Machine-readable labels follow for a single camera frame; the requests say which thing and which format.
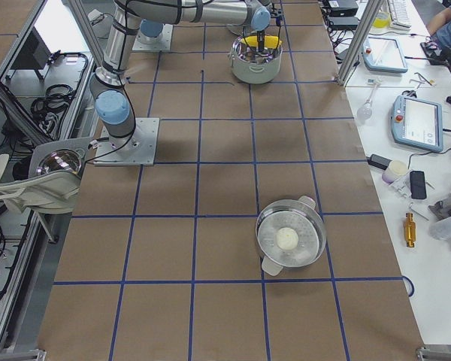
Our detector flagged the black phone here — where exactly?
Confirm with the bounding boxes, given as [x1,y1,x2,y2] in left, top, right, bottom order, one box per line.
[410,171,427,200]

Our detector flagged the white grey chair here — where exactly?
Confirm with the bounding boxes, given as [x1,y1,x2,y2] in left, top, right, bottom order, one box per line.
[0,136,92,214]

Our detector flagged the yellow toy corn cob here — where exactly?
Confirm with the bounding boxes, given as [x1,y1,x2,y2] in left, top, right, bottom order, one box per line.
[241,35,282,49]

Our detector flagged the gold metal cylinder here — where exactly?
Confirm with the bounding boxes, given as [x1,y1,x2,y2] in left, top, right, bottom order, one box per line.
[403,212,416,247]

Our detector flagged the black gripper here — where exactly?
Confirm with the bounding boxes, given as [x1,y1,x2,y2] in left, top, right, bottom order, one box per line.
[256,1,283,52]

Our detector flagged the black power adapter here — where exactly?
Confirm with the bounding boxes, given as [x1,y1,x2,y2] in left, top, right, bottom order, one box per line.
[367,154,391,170]

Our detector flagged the steel steamer pot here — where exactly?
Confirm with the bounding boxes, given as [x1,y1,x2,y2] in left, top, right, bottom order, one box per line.
[255,196,326,276]

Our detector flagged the pale green electric pot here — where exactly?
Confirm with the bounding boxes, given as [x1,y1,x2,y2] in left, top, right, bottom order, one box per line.
[229,37,283,84]

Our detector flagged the scissors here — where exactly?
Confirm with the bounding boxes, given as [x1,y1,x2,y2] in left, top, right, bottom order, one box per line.
[401,89,417,98]

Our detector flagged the near blue teach pendant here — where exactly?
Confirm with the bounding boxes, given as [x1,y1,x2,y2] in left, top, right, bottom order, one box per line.
[390,96,443,153]

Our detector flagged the blue teach pendant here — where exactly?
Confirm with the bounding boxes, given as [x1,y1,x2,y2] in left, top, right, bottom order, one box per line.
[390,96,443,153]
[362,37,408,74]

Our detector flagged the aluminium frame post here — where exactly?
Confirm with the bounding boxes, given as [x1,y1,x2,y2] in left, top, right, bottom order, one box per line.
[336,0,383,86]

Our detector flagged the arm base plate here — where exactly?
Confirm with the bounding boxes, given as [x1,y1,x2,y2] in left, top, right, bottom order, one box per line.
[92,117,159,166]
[132,24,173,52]

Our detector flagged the white steamed bun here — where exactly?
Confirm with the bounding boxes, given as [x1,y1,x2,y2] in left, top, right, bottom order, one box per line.
[276,227,298,250]

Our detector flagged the white purple cup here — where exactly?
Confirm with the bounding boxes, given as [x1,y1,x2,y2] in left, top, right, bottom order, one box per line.
[382,160,409,184]

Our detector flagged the far blue teach pendant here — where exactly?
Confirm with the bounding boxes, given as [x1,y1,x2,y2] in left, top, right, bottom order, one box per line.
[362,37,408,74]

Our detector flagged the steel bowl on chair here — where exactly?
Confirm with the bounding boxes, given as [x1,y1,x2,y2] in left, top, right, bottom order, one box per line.
[35,149,82,175]

